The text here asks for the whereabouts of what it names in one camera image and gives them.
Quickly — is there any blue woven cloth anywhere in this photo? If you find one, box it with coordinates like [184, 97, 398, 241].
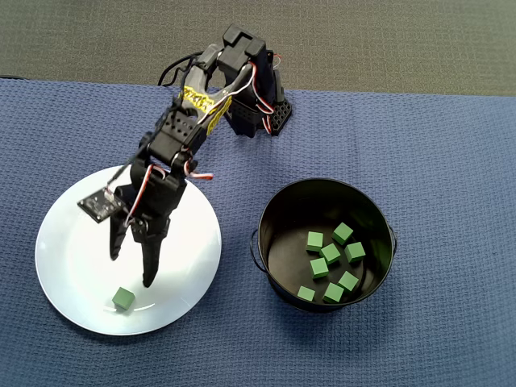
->
[0, 77, 516, 387]

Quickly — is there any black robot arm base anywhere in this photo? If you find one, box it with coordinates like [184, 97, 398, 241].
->
[265, 52, 293, 138]

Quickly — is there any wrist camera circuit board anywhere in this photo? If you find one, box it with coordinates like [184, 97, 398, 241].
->
[77, 183, 136, 223]

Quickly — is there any black metal bucket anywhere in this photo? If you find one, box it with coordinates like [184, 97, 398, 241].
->
[248, 177, 398, 314]

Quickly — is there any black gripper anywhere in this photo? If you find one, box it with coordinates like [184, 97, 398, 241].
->
[109, 158, 189, 289]

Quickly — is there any white round plate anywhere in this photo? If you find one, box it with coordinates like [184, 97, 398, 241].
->
[34, 164, 223, 337]

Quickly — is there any thin black camera cable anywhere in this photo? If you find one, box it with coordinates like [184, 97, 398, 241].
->
[105, 56, 206, 193]

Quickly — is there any thick black cable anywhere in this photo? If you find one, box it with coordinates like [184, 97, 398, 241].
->
[157, 51, 205, 87]

